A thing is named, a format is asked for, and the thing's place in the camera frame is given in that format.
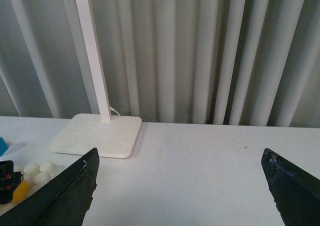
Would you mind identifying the blue three-stud block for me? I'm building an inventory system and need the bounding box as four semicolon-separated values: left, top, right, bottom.
0;137;9;157

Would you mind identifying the white studded base plate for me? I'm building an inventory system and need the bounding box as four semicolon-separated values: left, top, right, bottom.
0;161;59;216

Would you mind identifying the yellow two-stud block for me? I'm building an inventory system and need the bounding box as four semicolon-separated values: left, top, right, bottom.
11;180;30;204

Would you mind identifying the grey pleated curtain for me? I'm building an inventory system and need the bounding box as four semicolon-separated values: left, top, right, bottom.
0;0;320;128

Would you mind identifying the white desk lamp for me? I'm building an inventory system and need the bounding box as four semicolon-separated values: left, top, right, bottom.
50;0;142;159

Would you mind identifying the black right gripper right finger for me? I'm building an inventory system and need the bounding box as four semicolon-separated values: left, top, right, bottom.
261;148;320;226

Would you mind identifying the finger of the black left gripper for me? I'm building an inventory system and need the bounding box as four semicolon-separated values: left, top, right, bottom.
0;160;24;204

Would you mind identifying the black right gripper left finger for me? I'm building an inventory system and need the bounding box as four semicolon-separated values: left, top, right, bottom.
0;147;100;226

